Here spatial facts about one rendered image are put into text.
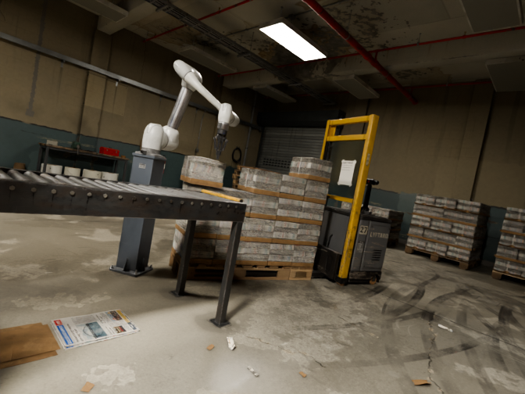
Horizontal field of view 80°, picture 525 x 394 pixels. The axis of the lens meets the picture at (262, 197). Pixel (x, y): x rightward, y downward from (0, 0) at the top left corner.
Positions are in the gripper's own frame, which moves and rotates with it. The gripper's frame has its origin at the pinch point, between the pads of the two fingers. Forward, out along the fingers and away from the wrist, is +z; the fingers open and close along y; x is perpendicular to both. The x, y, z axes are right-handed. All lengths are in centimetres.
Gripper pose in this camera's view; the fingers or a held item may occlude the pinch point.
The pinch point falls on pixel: (218, 155)
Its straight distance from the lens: 255.7
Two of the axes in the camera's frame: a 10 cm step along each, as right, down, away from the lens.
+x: 4.6, 1.3, -8.8
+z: -1.8, 9.8, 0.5
